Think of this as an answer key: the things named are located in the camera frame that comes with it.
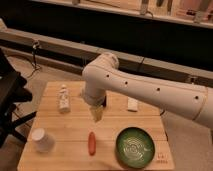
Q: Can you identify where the green ribbed plate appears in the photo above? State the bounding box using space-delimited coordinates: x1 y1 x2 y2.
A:
115 127 155 169

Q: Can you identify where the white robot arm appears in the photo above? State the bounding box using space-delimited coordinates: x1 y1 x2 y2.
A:
82 52 213 130

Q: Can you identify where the white tube bottle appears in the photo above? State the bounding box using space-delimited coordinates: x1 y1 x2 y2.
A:
59 84 70 113

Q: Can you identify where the black chair stand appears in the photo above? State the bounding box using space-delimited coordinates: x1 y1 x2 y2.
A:
0 48 36 148

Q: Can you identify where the black hanging cable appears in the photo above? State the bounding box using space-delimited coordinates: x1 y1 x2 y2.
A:
26 39 42 80

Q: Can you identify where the small black cup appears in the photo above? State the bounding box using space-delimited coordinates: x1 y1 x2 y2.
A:
102 96 107 107

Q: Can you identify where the white eraser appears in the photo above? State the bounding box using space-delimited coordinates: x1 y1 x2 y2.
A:
127 98 138 112

